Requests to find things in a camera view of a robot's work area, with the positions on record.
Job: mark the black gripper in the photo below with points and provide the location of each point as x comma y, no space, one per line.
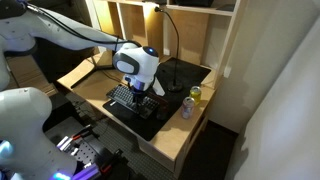
137,92

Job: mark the grey and black mechanical keyboard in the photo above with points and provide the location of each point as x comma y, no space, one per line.
121,95

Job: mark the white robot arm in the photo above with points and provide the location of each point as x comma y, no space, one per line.
136,63

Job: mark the black gooseneck desk lamp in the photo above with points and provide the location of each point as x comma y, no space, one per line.
175,87

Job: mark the light wooden desk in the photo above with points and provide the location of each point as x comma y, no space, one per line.
173,133

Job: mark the black angular monitor stand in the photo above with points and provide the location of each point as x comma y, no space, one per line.
100,67

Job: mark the pink drink can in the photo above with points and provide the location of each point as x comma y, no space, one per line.
187,108

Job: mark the black desk mat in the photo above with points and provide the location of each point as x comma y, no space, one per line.
186,71

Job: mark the yellow green drink can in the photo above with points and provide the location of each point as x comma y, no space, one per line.
195,95

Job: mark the black curved computer monitor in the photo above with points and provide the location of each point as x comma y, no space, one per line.
63,56

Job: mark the light wooden shelf hutch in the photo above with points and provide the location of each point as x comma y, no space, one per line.
193,36

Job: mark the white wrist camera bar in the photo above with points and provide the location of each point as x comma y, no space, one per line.
159,88

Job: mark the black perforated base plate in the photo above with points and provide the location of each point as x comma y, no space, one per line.
86,153

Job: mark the white wall socket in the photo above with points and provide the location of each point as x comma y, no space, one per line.
227,71

